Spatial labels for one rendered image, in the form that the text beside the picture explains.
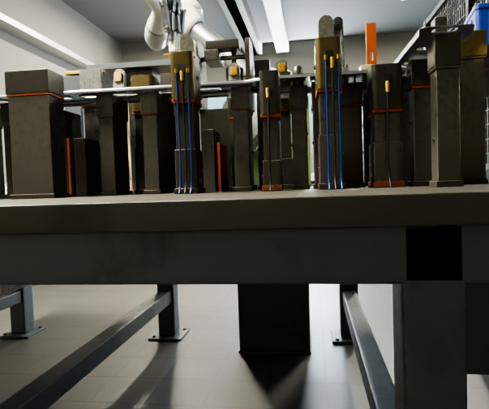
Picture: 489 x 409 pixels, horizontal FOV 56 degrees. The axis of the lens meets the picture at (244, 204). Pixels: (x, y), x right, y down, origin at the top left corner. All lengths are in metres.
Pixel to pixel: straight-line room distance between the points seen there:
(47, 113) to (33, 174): 0.16
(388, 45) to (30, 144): 7.16
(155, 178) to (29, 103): 0.37
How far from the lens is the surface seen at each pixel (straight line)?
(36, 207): 0.68
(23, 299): 2.57
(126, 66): 1.74
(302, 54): 7.95
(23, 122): 1.32
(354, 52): 7.98
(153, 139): 1.33
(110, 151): 1.37
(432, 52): 0.98
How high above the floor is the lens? 0.72
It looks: 2 degrees down
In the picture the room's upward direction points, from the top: 2 degrees counter-clockwise
